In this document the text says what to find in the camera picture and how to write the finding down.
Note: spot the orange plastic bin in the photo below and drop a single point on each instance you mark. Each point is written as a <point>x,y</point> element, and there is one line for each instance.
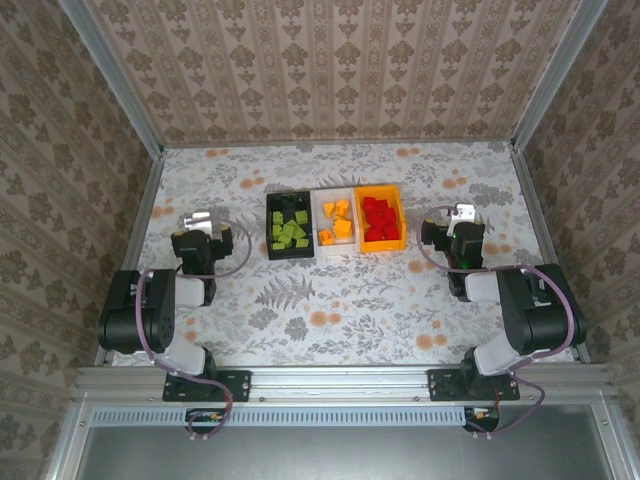
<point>380,246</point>

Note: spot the black plastic bin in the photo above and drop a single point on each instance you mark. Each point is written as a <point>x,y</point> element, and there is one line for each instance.
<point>290,205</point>

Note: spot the red lego brick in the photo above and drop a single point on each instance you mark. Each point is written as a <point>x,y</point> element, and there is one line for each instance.
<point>372,217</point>
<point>393,232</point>
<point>381,227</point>
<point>390,215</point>
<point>371,233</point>
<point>381,205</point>
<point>369,203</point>

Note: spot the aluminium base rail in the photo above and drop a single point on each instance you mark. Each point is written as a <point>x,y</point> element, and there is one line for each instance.
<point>340,385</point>

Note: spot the white plastic bin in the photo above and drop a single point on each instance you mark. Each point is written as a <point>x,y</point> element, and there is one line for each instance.
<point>320,223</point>

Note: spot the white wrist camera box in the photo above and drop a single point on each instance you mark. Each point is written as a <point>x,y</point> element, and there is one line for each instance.
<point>465,212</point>
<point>197,219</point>

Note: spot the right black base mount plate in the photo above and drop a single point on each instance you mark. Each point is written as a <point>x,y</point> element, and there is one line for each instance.
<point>442,386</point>

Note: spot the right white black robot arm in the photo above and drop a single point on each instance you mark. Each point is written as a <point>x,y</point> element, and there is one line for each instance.
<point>540,320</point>

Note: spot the aluminium frame post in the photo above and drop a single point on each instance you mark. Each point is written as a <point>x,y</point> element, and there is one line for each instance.
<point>116,75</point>
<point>557,75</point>

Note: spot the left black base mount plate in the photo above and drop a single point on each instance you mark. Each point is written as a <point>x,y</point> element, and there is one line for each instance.
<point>235,385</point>

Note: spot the aluminium side rail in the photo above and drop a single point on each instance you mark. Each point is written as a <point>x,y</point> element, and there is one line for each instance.
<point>536,210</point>
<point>139,225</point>

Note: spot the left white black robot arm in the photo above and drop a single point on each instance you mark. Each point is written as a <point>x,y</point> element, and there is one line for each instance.
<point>135,320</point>

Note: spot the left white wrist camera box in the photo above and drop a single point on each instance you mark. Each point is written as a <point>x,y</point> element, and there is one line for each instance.
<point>197,219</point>

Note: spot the orange lego brick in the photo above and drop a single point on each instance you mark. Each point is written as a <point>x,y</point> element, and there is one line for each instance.
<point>328,209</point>
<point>343,230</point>
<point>341,216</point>
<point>342,205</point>
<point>326,237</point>

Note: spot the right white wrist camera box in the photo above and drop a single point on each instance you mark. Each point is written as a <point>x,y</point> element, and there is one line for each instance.
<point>465,212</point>

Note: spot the large green lego brick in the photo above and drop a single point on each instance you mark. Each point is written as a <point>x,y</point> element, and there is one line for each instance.
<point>301,216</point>

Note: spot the grey metal sheet panel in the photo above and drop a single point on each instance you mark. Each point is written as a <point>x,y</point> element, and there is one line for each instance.
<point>350,452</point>

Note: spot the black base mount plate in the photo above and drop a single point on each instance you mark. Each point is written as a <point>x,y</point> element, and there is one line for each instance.
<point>235,385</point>
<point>442,386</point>

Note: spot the floral patterned table cover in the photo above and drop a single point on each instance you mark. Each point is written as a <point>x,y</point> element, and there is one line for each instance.
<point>225,170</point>

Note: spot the thin aluminium wall rail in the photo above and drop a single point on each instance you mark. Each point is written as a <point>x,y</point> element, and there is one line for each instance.
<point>340,142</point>

